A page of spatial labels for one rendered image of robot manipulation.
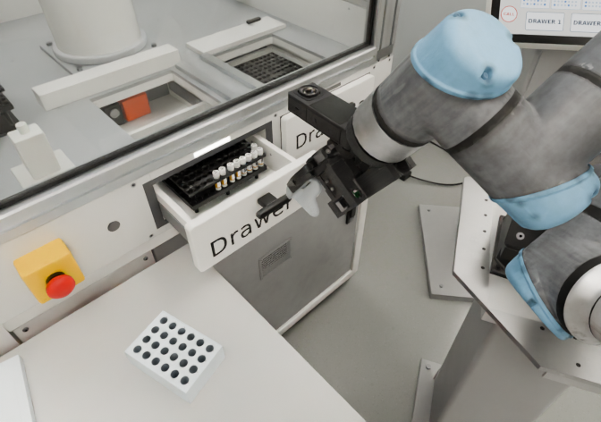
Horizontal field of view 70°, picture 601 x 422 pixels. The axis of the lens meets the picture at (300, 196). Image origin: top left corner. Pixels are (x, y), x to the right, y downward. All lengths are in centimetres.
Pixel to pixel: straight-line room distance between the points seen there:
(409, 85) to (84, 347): 65
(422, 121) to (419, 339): 133
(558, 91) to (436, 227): 160
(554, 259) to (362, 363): 106
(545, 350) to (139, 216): 72
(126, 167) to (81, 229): 12
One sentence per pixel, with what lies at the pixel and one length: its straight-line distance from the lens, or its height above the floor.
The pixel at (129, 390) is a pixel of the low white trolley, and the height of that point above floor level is 76.
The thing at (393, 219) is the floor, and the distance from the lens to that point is 201.
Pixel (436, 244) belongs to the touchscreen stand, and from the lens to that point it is 191.
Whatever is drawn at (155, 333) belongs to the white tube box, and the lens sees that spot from 76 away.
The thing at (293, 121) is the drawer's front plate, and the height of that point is 92.
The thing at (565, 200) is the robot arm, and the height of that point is 118.
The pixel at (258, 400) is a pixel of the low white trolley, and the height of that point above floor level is 76.
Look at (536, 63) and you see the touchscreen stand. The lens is 147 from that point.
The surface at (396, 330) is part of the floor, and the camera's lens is 167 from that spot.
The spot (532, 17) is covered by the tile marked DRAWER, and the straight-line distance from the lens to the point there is 131.
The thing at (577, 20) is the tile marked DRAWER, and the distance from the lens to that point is 136.
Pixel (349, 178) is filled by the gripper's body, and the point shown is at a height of 109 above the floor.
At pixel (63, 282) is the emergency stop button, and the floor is 89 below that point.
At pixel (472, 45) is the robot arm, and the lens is 36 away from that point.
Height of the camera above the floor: 141
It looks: 43 degrees down
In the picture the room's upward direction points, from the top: straight up
